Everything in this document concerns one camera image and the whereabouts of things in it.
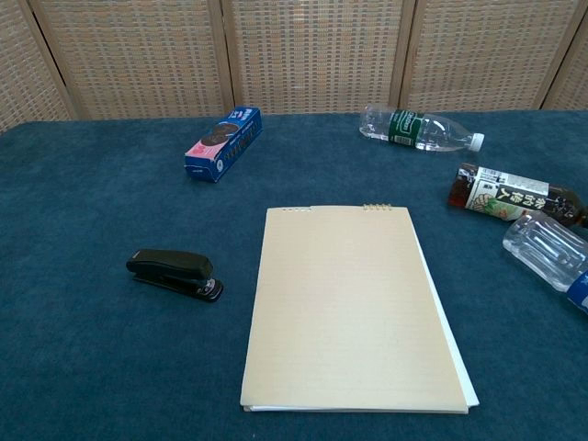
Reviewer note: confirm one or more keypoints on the clear bottle with blue label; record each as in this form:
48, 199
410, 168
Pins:
544, 250

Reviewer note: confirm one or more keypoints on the dark tea bottle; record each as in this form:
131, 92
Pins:
510, 193

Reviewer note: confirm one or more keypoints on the black stapler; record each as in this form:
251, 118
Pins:
171, 268

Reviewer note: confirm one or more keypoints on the woven folding screen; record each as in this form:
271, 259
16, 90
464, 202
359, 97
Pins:
294, 50

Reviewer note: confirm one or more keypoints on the clear bottle with green label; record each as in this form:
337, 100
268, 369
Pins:
413, 127

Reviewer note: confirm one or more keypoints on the beige spiral notepad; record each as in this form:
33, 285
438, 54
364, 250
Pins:
349, 303

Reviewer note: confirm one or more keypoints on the blue cookie box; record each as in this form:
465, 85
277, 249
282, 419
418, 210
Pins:
225, 145

